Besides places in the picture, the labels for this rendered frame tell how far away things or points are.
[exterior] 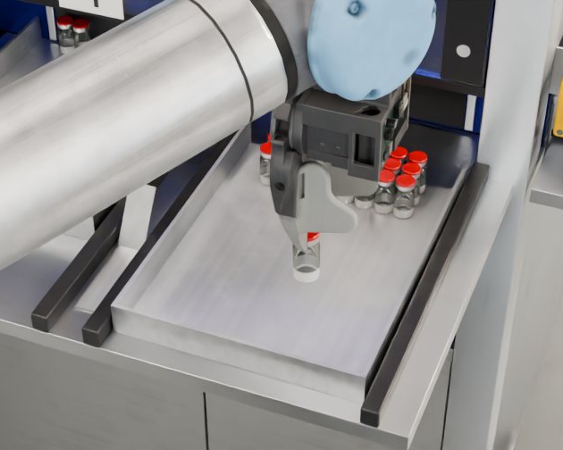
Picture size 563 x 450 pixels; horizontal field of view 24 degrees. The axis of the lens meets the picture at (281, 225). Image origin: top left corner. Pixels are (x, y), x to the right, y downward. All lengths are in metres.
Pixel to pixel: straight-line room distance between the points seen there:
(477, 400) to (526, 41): 0.54
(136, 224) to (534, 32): 0.46
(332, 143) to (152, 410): 1.12
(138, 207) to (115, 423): 0.73
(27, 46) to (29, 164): 1.11
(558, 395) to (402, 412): 1.28
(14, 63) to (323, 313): 0.59
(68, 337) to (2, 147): 0.70
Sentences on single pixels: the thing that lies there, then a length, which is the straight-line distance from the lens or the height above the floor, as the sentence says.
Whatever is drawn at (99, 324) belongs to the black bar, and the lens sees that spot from 1.27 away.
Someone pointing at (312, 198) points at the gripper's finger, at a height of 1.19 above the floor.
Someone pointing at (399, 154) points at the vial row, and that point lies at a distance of 1.43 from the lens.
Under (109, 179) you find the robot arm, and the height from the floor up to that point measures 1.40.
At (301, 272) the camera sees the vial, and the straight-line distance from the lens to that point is 1.02.
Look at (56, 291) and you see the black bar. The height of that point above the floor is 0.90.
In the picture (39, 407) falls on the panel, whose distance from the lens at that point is 2.12.
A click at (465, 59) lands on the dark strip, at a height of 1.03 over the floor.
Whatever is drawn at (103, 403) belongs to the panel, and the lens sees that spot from 2.03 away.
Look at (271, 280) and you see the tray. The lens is 1.33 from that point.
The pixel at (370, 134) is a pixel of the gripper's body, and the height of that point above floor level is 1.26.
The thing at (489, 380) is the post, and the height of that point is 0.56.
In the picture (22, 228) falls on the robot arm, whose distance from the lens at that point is 0.61.
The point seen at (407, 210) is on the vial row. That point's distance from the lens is 1.41.
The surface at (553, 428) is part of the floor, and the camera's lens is 2.42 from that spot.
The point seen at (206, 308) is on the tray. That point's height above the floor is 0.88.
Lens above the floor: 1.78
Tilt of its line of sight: 40 degrees down
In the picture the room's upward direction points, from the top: straight up
